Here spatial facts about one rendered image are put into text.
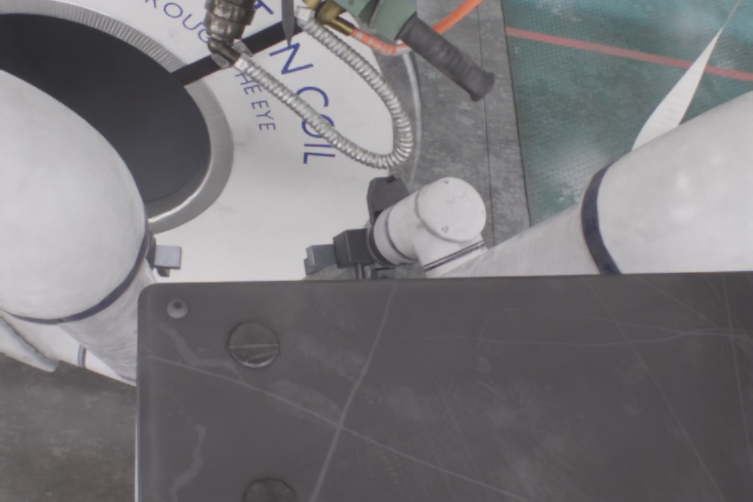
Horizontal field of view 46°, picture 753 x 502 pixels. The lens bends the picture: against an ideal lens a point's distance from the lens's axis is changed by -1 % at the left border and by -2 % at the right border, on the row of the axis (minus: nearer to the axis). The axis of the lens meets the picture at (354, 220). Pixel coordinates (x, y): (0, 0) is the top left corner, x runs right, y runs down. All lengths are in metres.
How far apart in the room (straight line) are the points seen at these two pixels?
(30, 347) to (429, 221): 0.49
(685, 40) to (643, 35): 0.18
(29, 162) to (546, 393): 0.35
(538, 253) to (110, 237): 0.37
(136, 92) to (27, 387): 0.71
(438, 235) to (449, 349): 0.95
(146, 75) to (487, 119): 1.27
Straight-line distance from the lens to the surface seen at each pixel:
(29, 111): 0.50
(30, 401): 2.15
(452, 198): 1.13
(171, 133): 1.82
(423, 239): 1.14
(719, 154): 0.62
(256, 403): 0.16
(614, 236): 0.66
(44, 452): 2.10
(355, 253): 1.28
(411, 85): 1.37
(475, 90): 1.10
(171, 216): 1.66
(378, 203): 1.27
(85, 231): 0.50
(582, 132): 3.00
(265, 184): 1.56
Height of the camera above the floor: 1.92
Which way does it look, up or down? 51 degrees down
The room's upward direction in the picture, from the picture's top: 18 degrees clockwise
